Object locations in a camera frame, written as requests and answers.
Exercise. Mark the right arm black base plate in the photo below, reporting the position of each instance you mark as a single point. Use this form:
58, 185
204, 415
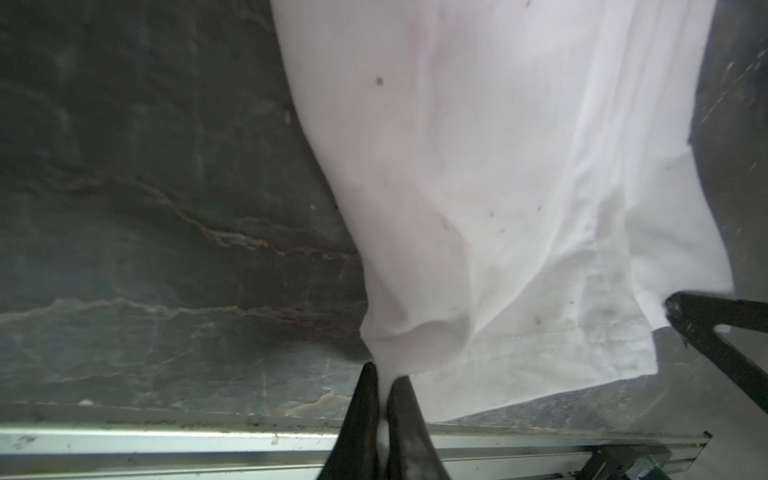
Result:
626, 462

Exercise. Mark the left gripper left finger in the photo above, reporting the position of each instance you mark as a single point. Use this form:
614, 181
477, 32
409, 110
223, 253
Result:
355, 455

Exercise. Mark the white tank top navy trim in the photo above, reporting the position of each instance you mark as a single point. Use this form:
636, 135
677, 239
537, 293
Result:
518, 179

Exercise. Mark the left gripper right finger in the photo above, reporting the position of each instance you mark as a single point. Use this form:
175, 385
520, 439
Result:
411, 452

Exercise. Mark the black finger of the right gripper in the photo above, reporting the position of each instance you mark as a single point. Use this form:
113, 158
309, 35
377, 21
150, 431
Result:
696, 319

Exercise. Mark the aluminium mounting rail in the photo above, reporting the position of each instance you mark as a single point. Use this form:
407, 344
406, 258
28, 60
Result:
95, 443

